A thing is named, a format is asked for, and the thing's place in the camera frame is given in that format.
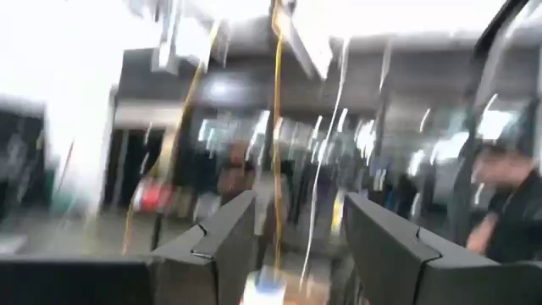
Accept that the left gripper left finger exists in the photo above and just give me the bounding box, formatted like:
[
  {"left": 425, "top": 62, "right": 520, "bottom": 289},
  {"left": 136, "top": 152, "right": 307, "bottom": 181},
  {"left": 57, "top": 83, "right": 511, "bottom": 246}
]
[{"left": 150, "top": 189, "right": 258, "bottom": 305}]

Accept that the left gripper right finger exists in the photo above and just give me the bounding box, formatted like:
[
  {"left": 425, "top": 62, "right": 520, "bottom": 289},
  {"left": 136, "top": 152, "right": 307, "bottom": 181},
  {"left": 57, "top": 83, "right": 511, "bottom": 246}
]
[{"left": 343, "top": 192, "right": 501, "bottom": 305}]

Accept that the Lysol wipes canister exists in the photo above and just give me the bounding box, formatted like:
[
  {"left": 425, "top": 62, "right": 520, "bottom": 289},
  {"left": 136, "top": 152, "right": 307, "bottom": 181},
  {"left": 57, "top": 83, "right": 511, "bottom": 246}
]
[{"left": 243, "top": 266, "right": 290, "bottom": 305}]

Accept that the person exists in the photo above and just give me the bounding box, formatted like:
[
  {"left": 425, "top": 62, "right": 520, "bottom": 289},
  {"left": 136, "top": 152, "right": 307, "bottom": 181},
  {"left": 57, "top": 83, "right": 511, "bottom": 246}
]
[
  {"left": 465, "top": 101, "right": 542, "bottom": 264},
  {"left": 216, "top": 143, "right": 256, "bottom": 205}
]

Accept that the red background object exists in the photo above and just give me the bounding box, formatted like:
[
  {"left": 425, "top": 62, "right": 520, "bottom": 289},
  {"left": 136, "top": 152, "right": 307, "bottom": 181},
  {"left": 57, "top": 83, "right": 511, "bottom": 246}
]
[{"left": 134, "top": 180, "right": 175, "bottom": 214}]

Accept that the white hanging cable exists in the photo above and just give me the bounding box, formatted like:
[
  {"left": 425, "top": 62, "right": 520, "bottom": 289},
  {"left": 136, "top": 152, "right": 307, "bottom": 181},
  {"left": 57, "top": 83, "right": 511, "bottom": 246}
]
[{"left": 298, "top": 40, "right": 351, "bottom": 290}]

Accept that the yellow hanging cable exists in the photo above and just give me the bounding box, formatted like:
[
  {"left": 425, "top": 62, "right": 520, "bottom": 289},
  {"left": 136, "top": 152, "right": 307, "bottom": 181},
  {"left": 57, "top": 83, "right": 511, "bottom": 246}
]
[
  {"left": 269, "top": 0, "right": 285, "bottom": 272},
  {"left": 121, "top": 25, "right": 222, "bottom": 256}
]

